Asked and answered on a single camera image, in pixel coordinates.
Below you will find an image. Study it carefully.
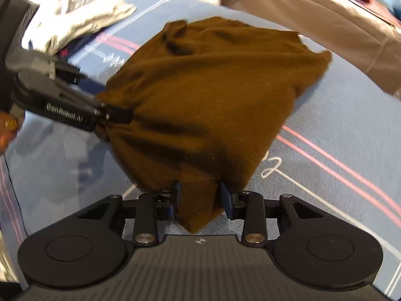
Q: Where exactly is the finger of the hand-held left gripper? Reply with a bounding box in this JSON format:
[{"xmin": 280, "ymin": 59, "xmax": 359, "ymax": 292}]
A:
[{"xmin": 60, "ymin": 85, "xmax": 134, "ymax": 126}]

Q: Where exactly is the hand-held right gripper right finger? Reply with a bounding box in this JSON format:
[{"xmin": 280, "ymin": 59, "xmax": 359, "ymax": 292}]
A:
[{"xmin": 219, "ymin": 181, "xmax": 325, "ymax": 246}]

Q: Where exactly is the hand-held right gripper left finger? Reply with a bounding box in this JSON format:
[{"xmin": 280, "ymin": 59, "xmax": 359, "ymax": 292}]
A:
[{"xmin": 77, "ymin": 181, "xmax": 183, "ymax": 247}]

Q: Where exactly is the brown knit cloth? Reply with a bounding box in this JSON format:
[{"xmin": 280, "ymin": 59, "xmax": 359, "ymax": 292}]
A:
[{"xmin": 94, "ymin": 17, "xmax": 333, "ymax": 234}]

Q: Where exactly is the person's left hand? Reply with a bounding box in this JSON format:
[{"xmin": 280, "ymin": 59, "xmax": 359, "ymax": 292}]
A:
[{"xmin": 0, "ymin": 111, "xmax": 21, "ymax": 156}]

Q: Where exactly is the grey white cloth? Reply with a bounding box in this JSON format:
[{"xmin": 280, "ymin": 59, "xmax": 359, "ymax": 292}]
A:
[{"xmin": 23, "ymin": 0, "xmax": 137, "ymax": 56}]

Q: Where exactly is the beige blanket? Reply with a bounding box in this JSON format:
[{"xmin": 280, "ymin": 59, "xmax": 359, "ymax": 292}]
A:
[{"xmin": 219, "ymin": 0, "xmax": 401, "ymax": 96}]

